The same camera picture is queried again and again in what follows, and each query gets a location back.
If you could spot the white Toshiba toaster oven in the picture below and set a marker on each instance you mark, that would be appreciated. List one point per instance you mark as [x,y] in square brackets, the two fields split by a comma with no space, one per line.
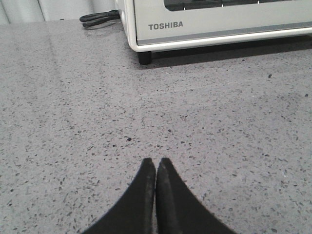
[219,22]

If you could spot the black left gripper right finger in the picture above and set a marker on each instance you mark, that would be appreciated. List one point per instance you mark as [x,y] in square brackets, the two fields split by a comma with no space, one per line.
[177,210]

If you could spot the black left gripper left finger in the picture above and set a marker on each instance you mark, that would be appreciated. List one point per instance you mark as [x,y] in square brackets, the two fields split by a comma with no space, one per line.
[132,214]

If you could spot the glass oven door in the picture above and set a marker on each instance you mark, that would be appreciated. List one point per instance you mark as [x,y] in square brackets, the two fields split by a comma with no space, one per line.
[224,19]

